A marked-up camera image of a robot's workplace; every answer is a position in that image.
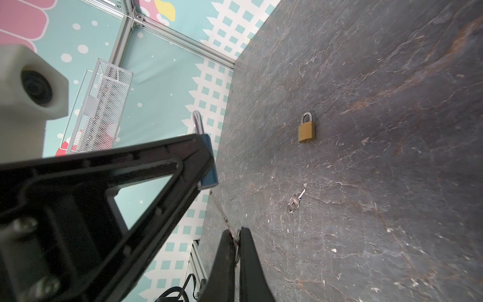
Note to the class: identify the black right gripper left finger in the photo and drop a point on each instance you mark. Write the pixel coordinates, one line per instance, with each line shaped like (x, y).
(220, 286)

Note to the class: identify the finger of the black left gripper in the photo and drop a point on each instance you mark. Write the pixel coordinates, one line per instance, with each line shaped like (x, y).
(85, 227)

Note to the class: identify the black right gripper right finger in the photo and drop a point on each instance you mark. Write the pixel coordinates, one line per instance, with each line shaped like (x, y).
(253, 285)

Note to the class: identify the blue padlock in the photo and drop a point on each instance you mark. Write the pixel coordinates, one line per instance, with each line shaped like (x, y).
(210, 179)

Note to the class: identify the brass padlock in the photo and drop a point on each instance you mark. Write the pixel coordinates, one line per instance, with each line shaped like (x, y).
(306, 130)

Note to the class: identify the small key with ring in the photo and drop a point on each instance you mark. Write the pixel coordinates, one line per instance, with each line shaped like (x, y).
(295, 201)

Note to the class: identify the white wire wall basket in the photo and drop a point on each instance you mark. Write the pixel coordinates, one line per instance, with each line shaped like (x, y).
(93, 124)

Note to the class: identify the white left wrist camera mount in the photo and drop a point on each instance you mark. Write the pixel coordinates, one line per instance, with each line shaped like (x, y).
(32, 93)

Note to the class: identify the aluminium frame profile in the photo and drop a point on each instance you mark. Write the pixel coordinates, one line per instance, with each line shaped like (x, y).
(130, 18)

